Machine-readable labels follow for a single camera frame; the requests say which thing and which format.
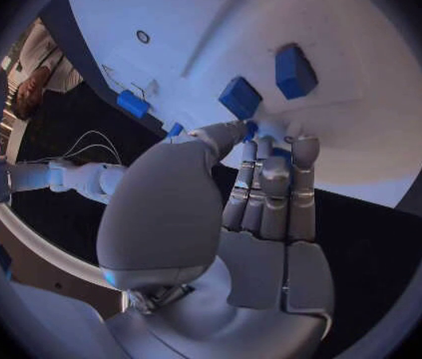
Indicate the white task board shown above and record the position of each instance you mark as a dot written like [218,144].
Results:
[233,30]

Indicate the person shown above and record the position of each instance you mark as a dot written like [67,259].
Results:
[42,74]

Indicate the blue cylinder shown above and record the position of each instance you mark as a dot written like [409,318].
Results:
[251,131]

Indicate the blue rectangular plug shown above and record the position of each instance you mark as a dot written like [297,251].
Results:
[133,103]

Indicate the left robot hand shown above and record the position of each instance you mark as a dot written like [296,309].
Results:
[165,209]

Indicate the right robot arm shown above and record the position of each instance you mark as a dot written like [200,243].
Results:
[72,176]

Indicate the small blue peg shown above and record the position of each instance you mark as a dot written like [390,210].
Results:
[175,130]

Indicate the large blue block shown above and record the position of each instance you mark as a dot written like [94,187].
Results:
[293,71]

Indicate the blue square block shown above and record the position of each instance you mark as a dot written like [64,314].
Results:
[239,97]

